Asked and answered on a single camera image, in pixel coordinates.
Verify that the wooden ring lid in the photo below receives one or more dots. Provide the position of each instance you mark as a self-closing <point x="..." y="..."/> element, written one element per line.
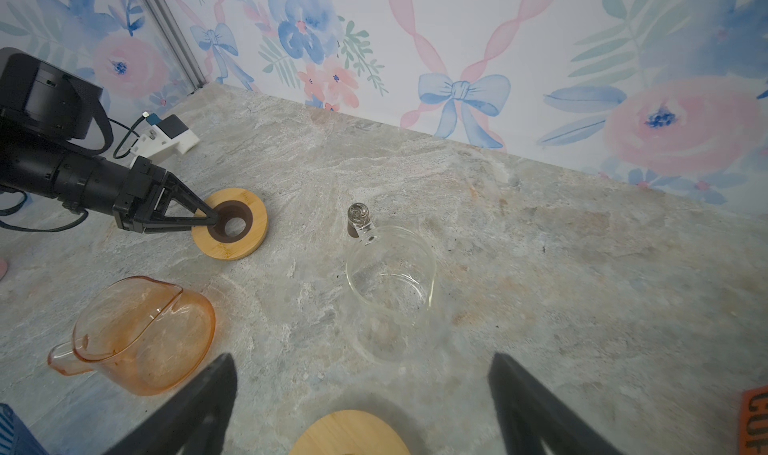
<point x="241" y="228"/>
<point x="350" y="432"/>

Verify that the orange coffee filter pack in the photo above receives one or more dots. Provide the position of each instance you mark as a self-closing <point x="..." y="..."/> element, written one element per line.
<point x="752" y="423"/>

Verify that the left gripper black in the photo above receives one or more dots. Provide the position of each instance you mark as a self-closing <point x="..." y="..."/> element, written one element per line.
<point x="146" y="187"/>

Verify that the clear glass carafe wooden handle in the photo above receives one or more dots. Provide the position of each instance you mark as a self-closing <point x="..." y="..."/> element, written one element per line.
<point x="389" y="312"/>

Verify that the blue ribbed dripper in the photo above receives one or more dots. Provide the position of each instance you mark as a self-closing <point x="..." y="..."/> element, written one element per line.
<point x="15" y="437"/>

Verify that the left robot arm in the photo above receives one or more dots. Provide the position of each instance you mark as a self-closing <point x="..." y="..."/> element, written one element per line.
<point x="54" y="132"/>

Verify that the orange glass carafe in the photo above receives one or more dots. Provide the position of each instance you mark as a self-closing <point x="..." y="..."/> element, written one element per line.
<point x="145" y="335"/>

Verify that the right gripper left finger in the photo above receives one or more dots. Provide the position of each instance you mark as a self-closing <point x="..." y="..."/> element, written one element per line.
<point x="194" y="420"/>

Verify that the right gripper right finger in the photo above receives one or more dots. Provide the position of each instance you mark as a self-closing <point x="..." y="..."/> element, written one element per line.
<point x="532" y="420"/>

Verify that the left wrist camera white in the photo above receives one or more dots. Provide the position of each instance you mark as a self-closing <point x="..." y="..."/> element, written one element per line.
<point x="164" y="138"/>

